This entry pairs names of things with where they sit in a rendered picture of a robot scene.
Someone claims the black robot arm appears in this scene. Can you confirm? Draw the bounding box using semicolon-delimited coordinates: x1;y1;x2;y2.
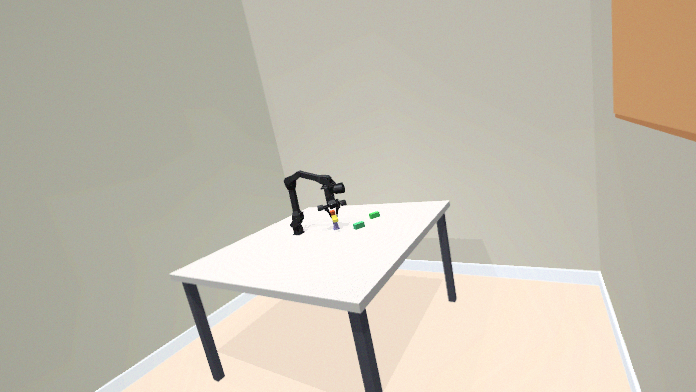
284;170;345;235

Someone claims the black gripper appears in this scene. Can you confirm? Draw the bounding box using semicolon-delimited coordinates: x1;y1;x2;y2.
317;194;347;219

